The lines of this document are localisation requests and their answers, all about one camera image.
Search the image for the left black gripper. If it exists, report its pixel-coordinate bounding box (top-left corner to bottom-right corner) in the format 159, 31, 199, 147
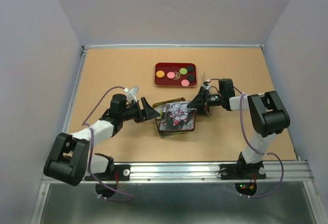
120, 97, 160, 123

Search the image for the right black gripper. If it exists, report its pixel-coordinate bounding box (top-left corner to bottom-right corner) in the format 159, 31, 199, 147
187, 87, 223, 115

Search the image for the gold tin lid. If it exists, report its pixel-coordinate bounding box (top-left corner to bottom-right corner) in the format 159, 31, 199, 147
159, 101, 197, 134

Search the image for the gold square cookie tin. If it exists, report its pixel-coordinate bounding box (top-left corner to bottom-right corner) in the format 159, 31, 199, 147
152, 97, 197, 138

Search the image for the red rectangular tray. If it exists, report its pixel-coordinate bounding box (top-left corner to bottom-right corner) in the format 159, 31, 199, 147
154, 63, 197, 88

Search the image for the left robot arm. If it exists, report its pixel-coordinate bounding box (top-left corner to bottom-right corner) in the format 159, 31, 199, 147
43, 94, 160, 186

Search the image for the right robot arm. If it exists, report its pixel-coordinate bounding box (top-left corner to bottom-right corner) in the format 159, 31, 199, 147
188, 78, 291, 179

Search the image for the pink round cookie lower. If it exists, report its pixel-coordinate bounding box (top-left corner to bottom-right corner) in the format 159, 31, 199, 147
181, 79, 190, 87

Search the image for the pink round cookie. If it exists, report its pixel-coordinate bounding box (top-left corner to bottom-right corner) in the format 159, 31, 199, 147
167, 72, 175, 79
181, 79, 190, 87

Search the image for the black round cookie lower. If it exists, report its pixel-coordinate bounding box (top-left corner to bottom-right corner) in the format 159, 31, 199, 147
187, 74, 196, 83

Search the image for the black round cookie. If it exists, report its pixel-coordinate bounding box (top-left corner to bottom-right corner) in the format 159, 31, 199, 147
187, 74, 196, 83
186, 65, 195, 73

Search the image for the green round cookie upper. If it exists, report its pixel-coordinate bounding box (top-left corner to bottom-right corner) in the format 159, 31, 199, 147
179, 68, 188, 75

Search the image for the black round cookie upper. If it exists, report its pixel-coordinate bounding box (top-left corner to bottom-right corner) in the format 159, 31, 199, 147
186, 65, 195, 73

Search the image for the orange round cookie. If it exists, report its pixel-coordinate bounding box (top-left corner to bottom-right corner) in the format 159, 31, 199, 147
156, 71, 165, 78

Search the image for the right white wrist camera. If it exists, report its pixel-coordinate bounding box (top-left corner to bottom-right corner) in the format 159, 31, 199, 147
202, 79, 211, 90

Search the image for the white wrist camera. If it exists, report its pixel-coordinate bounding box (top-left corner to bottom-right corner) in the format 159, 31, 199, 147
124, 86, 139, 104
202, 79, 211, 90

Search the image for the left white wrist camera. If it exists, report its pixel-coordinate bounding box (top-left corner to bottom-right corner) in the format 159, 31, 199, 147
124, 86, 139, 104

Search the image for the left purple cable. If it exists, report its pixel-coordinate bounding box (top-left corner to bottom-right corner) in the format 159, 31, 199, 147
81, 85, 135, 202

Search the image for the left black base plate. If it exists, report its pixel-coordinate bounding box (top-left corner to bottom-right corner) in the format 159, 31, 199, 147
92, 164, 130, 181

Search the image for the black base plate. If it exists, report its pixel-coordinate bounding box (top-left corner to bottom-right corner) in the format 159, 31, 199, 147
219, 164, 267, 180
92, 164, 130, 181

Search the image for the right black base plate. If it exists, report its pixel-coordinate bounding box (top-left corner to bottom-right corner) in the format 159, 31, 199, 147
219, 164, 267, 180

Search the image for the aluminium front rail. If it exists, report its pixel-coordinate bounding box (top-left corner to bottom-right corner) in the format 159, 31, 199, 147
115, 160, 314, 184

